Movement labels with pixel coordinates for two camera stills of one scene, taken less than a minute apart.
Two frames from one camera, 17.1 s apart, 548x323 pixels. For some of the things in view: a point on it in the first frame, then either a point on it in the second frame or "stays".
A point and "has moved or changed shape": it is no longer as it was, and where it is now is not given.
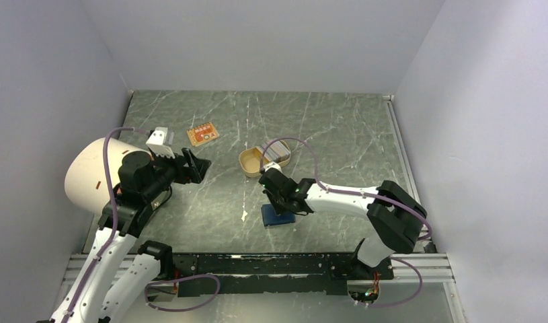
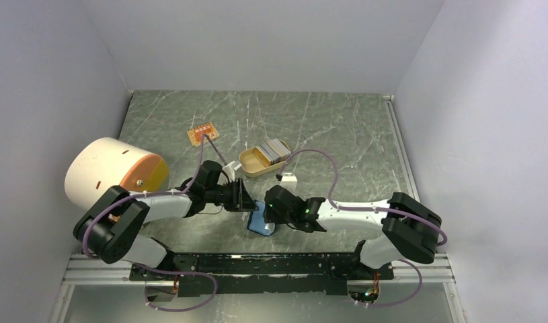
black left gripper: (198, 166) -> (241, 200)
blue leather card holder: (270, 218) has moved or changed shape
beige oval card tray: (249, 161) stays
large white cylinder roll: (85, 180) stays
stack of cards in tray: (277, 151) stays
